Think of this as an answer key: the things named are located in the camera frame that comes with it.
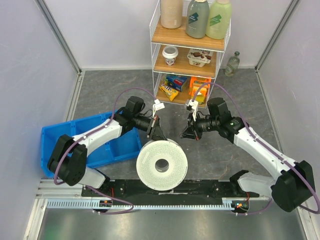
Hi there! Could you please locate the beige bottle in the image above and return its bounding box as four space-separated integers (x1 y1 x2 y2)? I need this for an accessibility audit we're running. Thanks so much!
160 0 183 29

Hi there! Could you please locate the aluminium frame post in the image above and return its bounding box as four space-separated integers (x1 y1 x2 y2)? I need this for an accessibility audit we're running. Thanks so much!
35 0 82 75
254 0 301 73

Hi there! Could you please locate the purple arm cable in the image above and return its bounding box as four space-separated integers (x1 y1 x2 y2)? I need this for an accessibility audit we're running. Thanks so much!
192 82 320 216
53 87 157 215

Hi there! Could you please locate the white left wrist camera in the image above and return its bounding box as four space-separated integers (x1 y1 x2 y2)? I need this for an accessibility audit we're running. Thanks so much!
152 99 165 118

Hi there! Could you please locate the chocolate dessert tub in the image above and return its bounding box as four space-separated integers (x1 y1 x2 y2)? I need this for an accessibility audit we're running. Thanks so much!
187 48 214 68

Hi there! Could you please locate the grey plastic cable spool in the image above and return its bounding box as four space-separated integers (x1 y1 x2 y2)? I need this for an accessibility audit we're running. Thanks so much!
136 139 188 191

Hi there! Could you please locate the blue snack box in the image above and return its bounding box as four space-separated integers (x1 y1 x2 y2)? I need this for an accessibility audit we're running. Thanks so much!
164 74 190 92

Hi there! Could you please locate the grey green bottle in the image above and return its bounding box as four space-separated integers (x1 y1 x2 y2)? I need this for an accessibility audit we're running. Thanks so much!
185 0 210 39

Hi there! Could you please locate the yellow candy bag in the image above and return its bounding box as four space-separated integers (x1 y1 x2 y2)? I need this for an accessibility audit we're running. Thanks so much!
158 82 179 102

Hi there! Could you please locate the left aluminium frame post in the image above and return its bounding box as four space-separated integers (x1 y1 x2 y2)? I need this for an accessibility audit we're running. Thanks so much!
35 0 82 75

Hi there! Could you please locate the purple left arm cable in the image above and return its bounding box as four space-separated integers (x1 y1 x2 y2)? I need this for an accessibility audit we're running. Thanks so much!
53 87 157 215

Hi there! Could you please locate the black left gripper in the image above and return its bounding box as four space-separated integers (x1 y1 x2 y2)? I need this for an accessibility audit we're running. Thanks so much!
132 114 169 145

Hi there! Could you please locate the right aluminium frame post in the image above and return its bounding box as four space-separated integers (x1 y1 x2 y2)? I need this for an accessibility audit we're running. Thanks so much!
254 0 301 73

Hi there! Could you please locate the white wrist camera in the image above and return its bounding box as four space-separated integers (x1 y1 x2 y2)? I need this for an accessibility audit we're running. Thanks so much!
186 99 199 121
152 99 165 118

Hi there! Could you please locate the grey slotted cable duct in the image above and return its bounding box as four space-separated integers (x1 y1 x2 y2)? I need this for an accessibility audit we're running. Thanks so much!
46 199 235 211

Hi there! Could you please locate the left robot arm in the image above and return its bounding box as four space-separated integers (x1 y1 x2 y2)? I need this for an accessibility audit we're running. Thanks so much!
47 96 166 197

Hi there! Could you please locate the white yogurt cup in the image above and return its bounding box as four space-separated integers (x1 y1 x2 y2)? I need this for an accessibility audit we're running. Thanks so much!
162 45 179 66

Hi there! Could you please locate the clear glass bottle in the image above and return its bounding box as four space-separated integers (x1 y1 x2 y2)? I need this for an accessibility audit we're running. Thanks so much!
224 51 240 77

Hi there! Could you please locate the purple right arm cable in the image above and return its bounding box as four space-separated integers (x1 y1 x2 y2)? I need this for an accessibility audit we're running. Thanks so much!
192 82 320 216

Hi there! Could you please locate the light green bottle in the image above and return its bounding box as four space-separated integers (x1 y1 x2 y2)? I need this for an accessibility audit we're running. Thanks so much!
205 0 232 40

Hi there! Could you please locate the orange snack box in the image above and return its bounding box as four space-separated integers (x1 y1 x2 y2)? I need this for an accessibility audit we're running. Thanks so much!
189 76 211 104

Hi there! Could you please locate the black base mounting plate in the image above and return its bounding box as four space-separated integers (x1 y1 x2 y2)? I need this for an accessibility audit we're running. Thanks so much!
81 178 261 206

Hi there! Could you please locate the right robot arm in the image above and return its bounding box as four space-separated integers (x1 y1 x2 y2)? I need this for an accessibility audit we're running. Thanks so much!
180 97 316 212

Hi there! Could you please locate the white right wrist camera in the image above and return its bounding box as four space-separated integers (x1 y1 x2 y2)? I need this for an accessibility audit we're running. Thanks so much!
186 99 199 121

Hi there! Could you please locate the white wire shelf rack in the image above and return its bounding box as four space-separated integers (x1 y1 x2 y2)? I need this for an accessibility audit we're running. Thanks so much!
149 0 231 105

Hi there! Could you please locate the blue plastic compartment bin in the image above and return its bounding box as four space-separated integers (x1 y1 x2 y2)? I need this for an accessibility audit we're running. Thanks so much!
40 112 142 178

